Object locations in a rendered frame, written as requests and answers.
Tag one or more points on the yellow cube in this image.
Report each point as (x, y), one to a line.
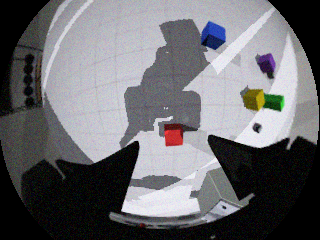
(254, 98)

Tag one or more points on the purple cube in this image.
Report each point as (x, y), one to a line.
(266, 63)

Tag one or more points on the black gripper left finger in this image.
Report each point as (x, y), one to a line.
(108, 179)

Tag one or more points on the blue cube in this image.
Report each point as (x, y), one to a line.
(213, 35)

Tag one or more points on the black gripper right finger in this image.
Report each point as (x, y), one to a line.
(244, 165)

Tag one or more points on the red block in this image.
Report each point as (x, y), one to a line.
(173, 133)

